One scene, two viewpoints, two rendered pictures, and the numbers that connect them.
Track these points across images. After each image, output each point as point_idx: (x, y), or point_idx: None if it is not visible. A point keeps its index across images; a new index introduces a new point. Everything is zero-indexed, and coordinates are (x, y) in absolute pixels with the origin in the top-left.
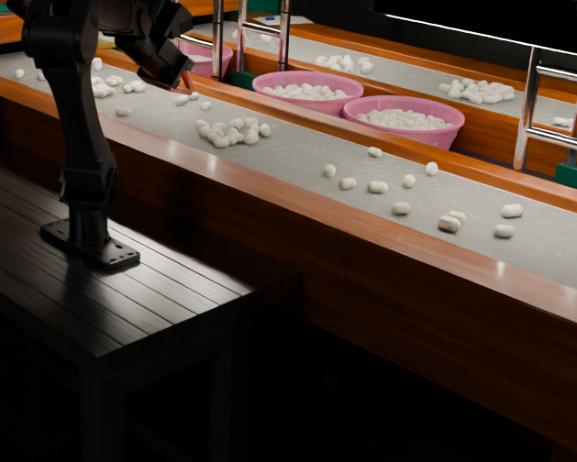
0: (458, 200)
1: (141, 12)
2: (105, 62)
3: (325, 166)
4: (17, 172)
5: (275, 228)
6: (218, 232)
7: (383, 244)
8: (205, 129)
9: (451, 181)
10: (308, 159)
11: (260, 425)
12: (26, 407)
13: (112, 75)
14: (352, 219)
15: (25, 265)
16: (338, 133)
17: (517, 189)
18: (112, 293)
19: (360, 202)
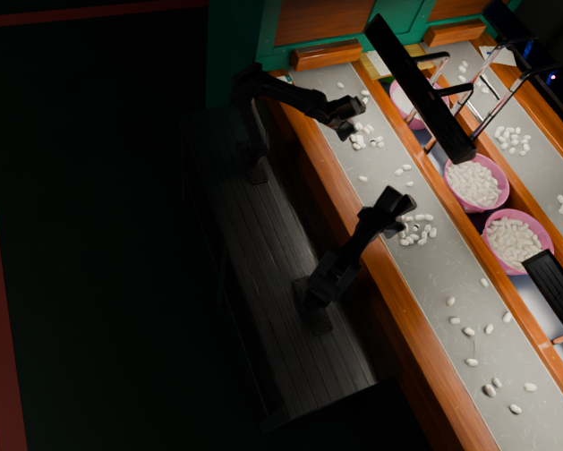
0: (507, 357)
1: (384, 228)
2: (371, 94)
3: (451, 288)
4: (294, 207)
5: (402, 348)
6: (377, 315)
7: (446, 412)
8: None
9: (513, 332)
10: (445, 275)
11: None
12: None
13: (369, 125)
14: (440, 376)
15: (277, 316)
16: (473, 250)
17: (544, 361)
18: (311, 361)
19: (454, 341)
